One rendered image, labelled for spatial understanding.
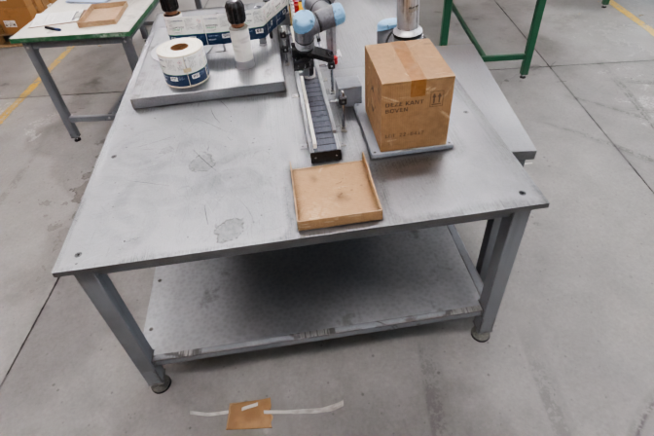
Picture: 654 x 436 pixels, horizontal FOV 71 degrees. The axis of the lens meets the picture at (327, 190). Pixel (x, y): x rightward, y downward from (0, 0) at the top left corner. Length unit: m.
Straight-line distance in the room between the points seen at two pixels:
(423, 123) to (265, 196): 0.59
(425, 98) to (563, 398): 1.29
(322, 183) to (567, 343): 1.30
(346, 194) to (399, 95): 0.36
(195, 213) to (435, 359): 1.18
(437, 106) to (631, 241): 1.54
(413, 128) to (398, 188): 0.22
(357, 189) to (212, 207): 0.48
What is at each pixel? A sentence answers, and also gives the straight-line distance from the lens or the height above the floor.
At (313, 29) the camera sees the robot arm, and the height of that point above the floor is 1.19.
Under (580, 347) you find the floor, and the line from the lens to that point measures 2.29.
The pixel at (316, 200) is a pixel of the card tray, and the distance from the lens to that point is 1.47.
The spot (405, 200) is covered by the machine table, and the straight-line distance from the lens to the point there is 1.47.
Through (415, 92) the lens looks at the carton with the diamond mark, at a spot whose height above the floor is 1.07.
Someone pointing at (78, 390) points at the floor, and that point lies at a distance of 2.33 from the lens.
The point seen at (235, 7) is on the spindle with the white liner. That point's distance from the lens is 2.11.
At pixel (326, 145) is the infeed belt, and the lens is 1.62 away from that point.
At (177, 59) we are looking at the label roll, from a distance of 2.09.
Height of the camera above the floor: 1.83
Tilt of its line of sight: 41 degrees down
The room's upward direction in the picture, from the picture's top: 5 degrees counter-clockwise
